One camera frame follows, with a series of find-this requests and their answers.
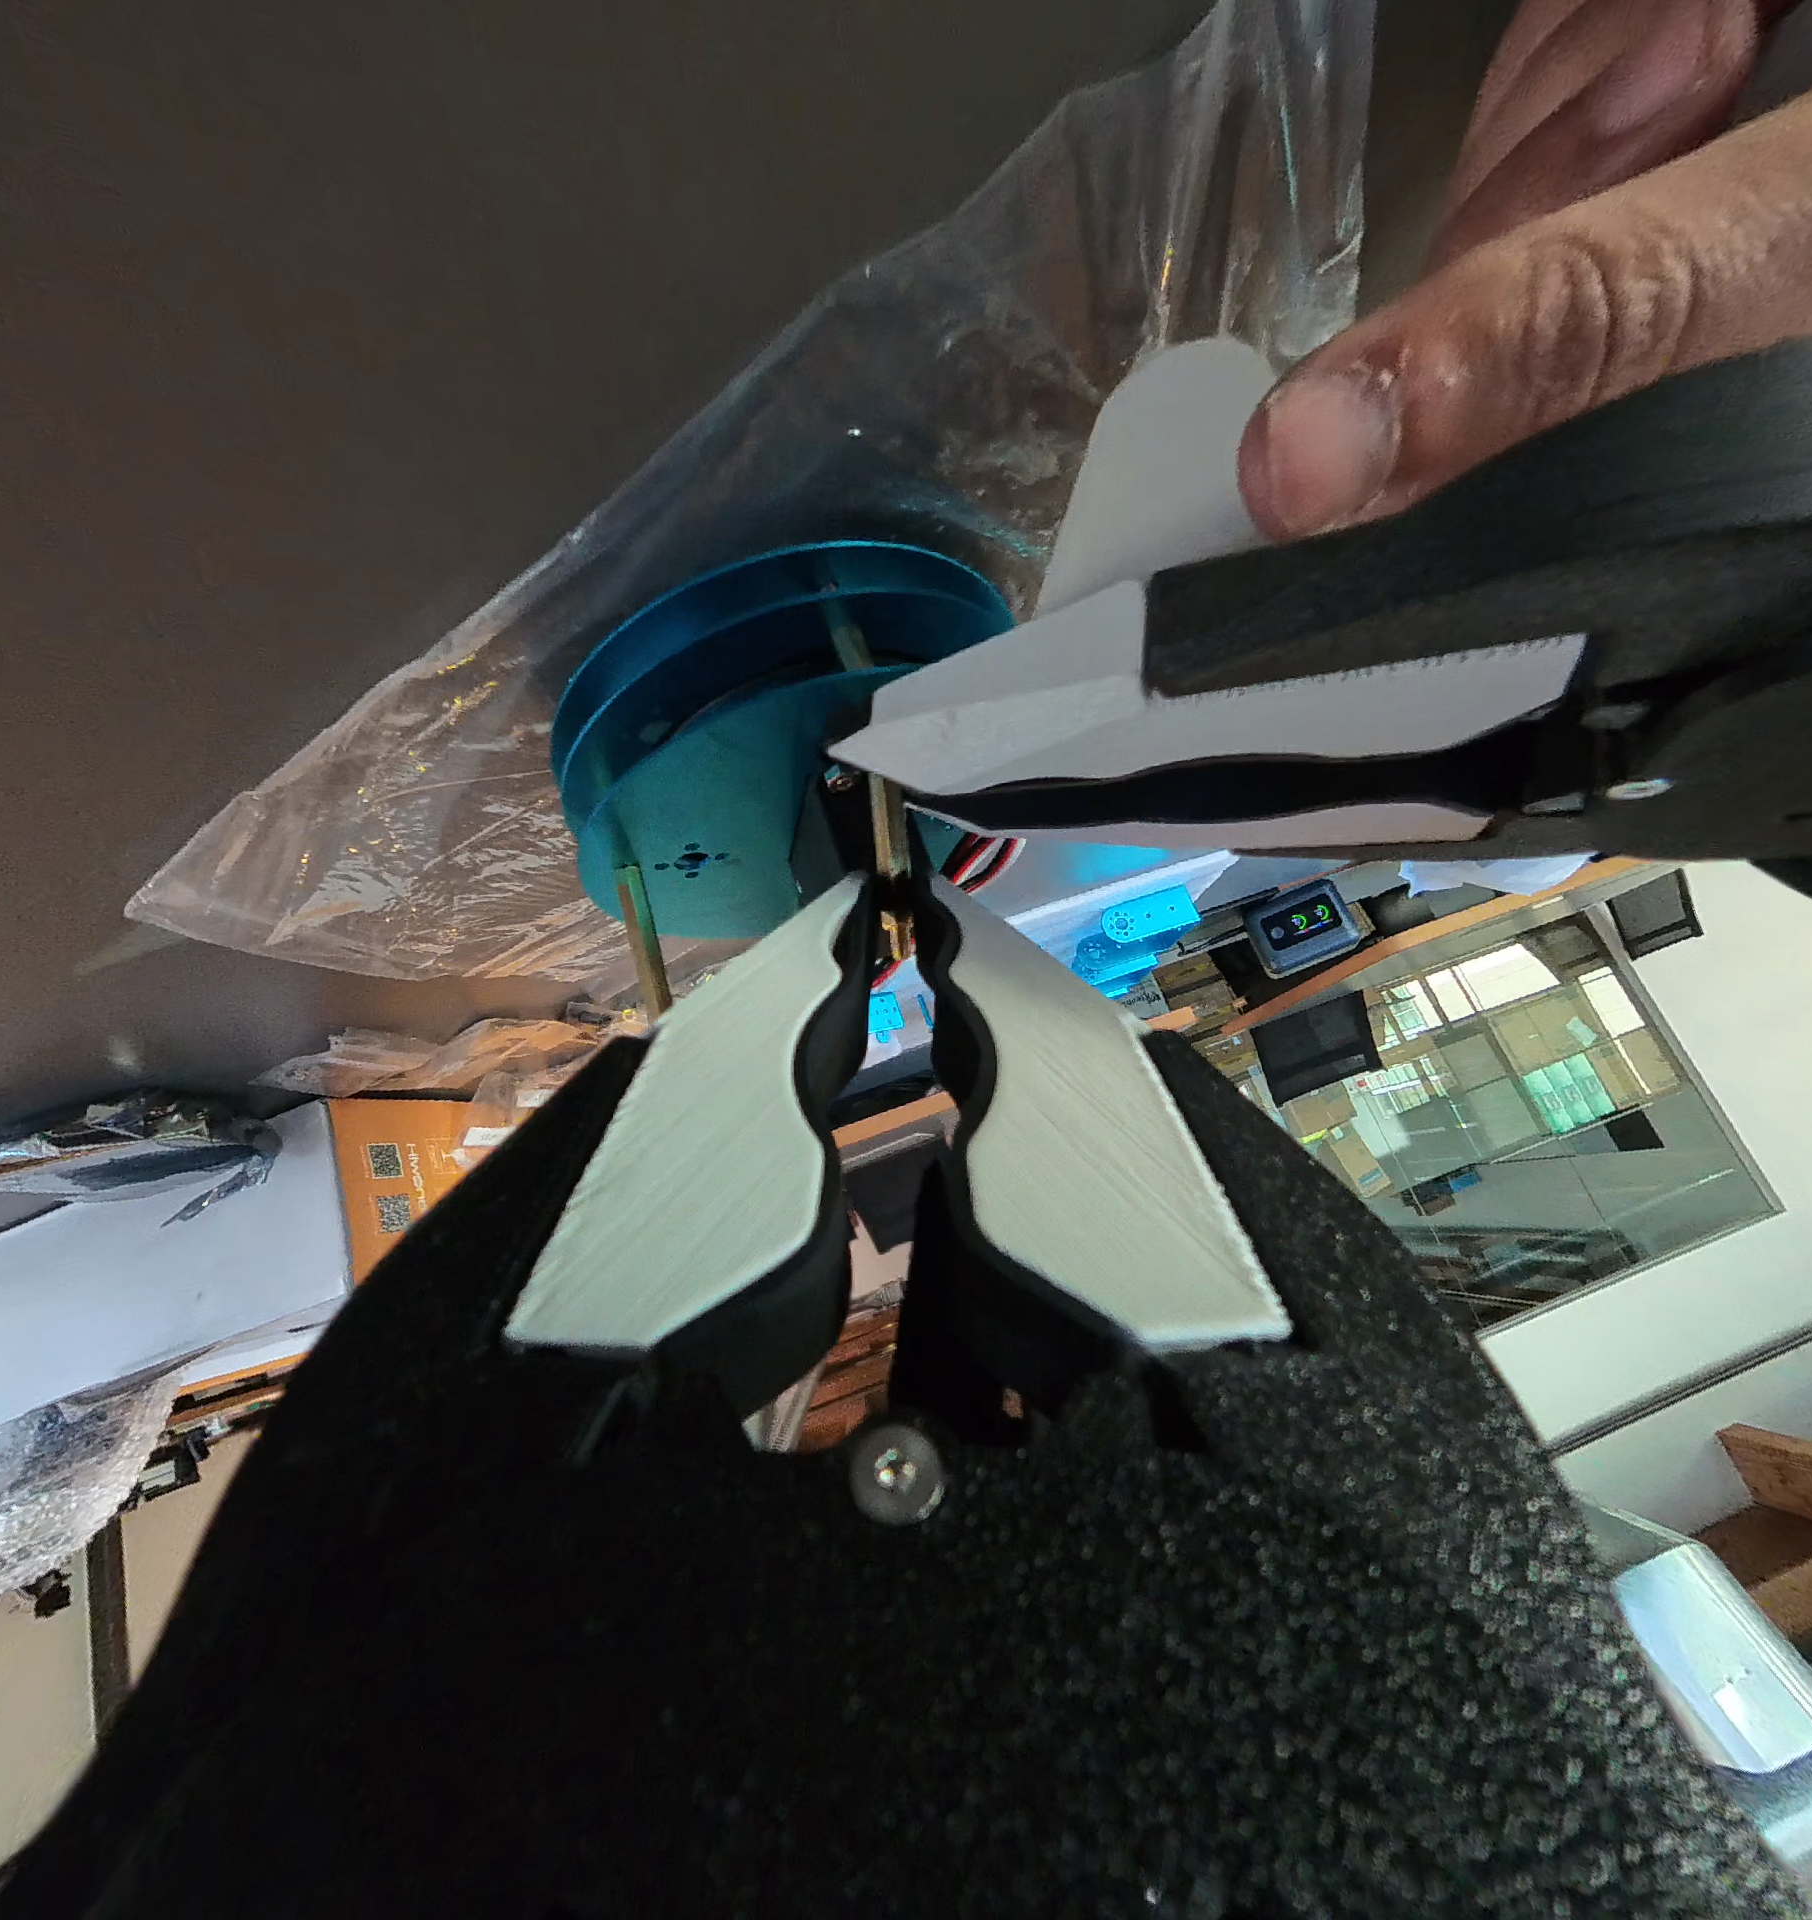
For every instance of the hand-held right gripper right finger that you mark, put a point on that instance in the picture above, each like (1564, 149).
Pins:
(1115, 1186)

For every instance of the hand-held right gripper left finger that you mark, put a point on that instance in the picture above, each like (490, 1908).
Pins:
(681, 1186)

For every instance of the person's left hand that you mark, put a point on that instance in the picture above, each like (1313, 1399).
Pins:
(1520, 330)

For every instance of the small black device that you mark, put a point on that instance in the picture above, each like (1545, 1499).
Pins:
(1298, 930)

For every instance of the clear plastic bag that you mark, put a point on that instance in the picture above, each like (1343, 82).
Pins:
(847, 421)

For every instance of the orange cardboard box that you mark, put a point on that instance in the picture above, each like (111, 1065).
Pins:
(397, 1169)

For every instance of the blue round turntable base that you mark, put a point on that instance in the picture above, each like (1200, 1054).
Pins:
(727, 811)

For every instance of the bag of black parts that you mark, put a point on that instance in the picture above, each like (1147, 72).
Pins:
(127, 1134)

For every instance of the silver air duct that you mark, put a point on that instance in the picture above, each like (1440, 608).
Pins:
(1716, 1636)

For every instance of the brass standoff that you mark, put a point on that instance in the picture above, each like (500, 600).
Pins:
(888, 848)
(644, 946)

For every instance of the bubble wrap bag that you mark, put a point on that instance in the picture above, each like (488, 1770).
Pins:
(37, 1484)

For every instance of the grey desk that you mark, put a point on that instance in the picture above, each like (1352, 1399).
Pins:
(323, 449)

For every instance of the white foam tray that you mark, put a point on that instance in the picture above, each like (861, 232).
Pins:
(1043, 900)

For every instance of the glass wall partition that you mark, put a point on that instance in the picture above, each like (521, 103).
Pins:
(1520, 1080)

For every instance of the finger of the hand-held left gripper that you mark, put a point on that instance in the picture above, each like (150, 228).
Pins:
(1298, 824)
(1025, 706)

